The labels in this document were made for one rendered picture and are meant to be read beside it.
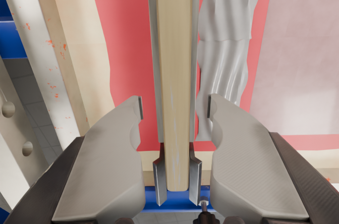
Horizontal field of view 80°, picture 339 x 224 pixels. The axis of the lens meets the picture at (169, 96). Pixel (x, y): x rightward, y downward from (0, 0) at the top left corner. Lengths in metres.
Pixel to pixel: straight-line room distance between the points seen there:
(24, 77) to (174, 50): 1.52
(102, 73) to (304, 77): 0.30
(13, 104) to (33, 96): 1.37
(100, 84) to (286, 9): 0.28
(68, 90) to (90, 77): 0.04
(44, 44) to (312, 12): 0.34
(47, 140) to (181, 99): 1.75
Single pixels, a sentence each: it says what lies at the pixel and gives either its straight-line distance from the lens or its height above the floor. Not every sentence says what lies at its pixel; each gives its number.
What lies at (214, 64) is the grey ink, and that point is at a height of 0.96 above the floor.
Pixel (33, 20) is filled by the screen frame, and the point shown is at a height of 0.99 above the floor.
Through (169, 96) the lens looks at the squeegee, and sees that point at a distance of 0.21.
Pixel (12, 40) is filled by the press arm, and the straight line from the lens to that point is 0.41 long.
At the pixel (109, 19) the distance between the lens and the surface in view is 0.30.
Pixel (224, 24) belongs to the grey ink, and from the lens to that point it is 0.29.
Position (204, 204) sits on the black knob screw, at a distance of 0.41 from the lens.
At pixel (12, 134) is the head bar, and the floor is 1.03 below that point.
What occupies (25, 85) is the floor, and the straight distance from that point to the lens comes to 1.69.
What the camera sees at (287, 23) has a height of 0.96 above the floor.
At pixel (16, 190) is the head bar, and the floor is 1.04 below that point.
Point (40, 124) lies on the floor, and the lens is 1.83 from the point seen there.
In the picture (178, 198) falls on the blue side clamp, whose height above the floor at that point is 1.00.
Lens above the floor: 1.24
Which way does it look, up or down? 61 degrees down
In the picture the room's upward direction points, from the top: 179 degrees counter-clockwise
